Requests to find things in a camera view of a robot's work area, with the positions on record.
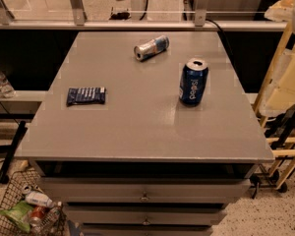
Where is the silver can in basket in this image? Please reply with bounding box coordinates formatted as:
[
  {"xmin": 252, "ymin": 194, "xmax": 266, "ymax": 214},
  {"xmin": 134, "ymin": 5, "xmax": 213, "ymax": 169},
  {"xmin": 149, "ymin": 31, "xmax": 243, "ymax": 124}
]
[{"xmin": 22, "ymin": 185, "xmax": 32, "ymax": 195}]

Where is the blue pepsi can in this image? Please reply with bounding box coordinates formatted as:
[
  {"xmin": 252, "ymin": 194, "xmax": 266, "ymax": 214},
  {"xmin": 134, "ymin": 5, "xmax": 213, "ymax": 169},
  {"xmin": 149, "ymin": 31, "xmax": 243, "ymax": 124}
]
[{"xmin": 179, "ymin": 58, "xmax": 208, "ymax": 106}]

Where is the wire mesh basket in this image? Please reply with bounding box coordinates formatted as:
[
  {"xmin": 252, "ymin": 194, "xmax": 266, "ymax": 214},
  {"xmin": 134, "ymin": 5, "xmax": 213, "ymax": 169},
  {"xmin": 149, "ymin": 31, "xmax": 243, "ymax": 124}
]
[{"xmin": 0, "ymin": 170, "xmax": 65, "ymax": 236}]

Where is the green snack bag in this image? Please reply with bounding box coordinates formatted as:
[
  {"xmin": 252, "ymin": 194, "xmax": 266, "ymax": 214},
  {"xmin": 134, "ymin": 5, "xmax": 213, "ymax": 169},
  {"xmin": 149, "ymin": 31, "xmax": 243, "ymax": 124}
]
[{"xmin": 0, "ymin": 201, "xmax": 33, "ymax": 233}]

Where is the white plastic bottle in basket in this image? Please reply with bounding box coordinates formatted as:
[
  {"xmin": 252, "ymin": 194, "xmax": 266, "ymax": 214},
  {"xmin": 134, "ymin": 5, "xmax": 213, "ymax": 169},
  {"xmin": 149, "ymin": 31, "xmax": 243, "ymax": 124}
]
[{"xmin": 25, "ymin": 191, "xmax": 54, "ymax": 207}]

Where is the red soda can in basket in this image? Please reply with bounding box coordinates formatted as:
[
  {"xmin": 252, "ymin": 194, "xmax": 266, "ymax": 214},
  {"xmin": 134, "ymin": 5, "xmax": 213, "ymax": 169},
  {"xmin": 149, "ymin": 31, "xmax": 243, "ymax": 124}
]
[{"xmin": 29, "ymin": 206, "xmax": 49, "ymax": 226}]

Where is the grey drawer cabinet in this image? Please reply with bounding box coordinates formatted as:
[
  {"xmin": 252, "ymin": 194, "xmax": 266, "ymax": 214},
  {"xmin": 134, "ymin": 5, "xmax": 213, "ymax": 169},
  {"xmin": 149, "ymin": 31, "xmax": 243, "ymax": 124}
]
[{"xmin": 16, "ymin": 31, "xmax": 273, "ymax": 236}]

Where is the black stand leg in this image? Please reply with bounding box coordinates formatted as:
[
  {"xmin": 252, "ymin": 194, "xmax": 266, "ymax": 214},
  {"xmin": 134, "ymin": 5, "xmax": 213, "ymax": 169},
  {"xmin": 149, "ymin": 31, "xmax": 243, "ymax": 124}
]
[{"xmin": 0, "ymin": 121, "xmax": 27, "ymax": 184}]

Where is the blue rxbar blueberry wrapper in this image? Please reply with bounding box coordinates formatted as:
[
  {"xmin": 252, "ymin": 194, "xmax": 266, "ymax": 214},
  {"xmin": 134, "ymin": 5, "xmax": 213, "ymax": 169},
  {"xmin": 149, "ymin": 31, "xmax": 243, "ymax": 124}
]
[{"xmin": 66, "ymin": 87, "xmax": 106, "ymax": 106}]

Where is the yellow wooden cart frame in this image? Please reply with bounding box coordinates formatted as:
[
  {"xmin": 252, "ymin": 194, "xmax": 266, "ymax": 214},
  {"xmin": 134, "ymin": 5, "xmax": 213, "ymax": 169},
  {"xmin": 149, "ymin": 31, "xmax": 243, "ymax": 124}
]
[{"xmin": 251, "ymin": 0, "xmax": 295, "ymax": 193}]

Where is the silver blue red bull can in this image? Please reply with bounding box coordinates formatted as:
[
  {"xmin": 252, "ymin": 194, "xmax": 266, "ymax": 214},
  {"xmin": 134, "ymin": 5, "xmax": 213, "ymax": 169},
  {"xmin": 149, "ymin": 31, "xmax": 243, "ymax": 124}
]
[{"xmin": 134, "ymin": 35, "xmax": 169, "ymax": 61}]

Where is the black power cable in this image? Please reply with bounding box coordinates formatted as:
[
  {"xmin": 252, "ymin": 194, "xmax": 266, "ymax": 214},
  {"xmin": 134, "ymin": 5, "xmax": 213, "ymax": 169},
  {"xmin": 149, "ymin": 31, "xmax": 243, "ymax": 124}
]
[{"xmin": 205, "ymin": 18, "xmax": 237, "ymax": 64}]

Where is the clear plastic water bottle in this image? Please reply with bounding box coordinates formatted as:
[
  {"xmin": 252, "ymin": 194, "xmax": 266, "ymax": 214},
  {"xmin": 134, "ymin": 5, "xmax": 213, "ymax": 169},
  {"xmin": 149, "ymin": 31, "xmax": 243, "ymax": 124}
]
[{"xmin": 0, "ymin": 71, "xmax": 16, "ymax": 98}]

